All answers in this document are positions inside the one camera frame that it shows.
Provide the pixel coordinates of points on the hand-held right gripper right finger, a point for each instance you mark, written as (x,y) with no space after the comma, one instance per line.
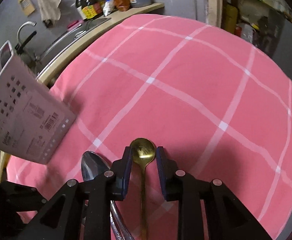
(162,175)

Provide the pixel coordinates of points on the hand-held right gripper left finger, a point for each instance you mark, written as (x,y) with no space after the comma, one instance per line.
(127,175)

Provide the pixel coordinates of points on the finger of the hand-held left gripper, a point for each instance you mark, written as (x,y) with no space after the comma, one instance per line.
(18,195)

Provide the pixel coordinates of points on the gold spoon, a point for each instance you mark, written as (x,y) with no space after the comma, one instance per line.
(142,150)

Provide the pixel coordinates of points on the large silver spoon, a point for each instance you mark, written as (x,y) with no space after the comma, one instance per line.
(93,165)

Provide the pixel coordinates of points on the white perforated utensil holder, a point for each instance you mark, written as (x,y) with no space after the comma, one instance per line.
(23,120)

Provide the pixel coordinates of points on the pink checked tablecloth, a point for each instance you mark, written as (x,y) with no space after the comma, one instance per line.
(186,92)

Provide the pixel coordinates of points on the steel sink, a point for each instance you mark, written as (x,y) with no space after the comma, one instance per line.
(68,38)

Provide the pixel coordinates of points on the pink soap dish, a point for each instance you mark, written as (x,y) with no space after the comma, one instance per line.
(74,25)

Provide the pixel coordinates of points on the beige kitchen counter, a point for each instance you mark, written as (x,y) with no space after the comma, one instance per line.
(136,10)

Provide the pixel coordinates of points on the white plastic jug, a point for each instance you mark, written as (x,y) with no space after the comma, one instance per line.
(246,32)

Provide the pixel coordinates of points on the steel faucet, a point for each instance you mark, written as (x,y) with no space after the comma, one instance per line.
(23,27)

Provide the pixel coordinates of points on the white and blue packet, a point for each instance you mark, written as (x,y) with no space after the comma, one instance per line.
(107,6)

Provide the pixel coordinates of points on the soy sauce bottle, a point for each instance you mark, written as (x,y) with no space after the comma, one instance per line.
(90,8)

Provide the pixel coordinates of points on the yellow plastic container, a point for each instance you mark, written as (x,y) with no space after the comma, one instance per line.
(229,17)

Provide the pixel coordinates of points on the dark pump bottle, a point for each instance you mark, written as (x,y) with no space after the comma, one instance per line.
(78,7)

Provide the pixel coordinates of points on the grey cabinet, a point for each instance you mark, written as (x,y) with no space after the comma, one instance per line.
(281,32)

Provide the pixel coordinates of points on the beige hanging towel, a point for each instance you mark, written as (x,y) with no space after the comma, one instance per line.
(48,3)

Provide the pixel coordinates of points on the wooden door frame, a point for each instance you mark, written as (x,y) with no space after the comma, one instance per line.
(214,0)

